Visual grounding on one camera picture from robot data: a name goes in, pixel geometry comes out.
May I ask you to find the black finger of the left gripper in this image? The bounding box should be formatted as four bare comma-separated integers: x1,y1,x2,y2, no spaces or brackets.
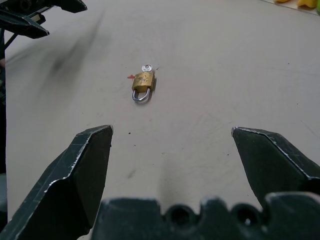
0,14,50,40
49,0,88,14

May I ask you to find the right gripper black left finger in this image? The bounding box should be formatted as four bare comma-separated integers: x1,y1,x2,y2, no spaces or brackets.
0,124,114,240

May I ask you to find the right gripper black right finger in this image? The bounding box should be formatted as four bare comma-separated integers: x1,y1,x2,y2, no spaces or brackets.
231,126,320,210

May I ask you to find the brass padlock with silver shackle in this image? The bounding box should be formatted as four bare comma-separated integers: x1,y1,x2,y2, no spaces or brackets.
131,72,157,103

